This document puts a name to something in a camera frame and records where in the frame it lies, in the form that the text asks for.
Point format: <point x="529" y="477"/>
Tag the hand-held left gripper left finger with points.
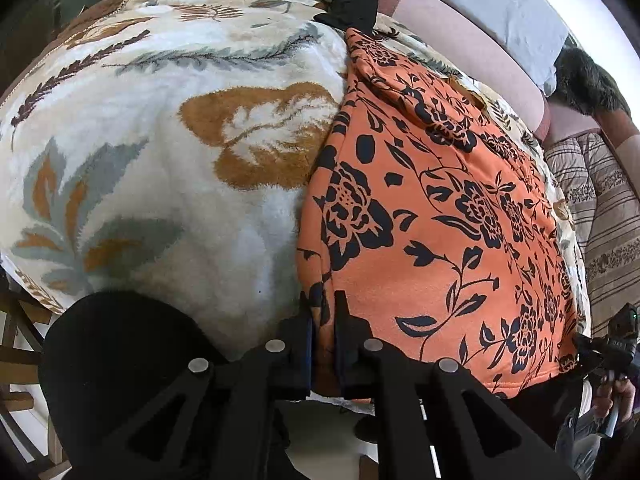
<point x="304" y="360"/>

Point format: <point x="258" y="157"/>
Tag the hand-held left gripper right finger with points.
<point x="344" y="360"/>

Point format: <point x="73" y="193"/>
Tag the orange black floral garment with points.
<point x="425" y="210"/>

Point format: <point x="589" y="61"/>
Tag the person's right hand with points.
<point x="625" y="395"/>

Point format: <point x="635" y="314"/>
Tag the grey denim cloth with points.
<point x="575" y="442"/>

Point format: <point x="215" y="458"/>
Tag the striped beige quilt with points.
<point x="610" y="220"/>

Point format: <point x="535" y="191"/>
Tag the floral fleece blanket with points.
<point x="150" y="160"/>

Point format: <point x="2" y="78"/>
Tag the dark furry cloth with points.
<point x="585" y="80"/>

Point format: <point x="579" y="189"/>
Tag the wooden chair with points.
<point x="20" y="320"/>

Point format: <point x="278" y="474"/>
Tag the pink pillow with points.
<point x="475" y="45"/>

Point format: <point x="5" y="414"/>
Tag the grey pillow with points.
<point x="500" y="5"/>

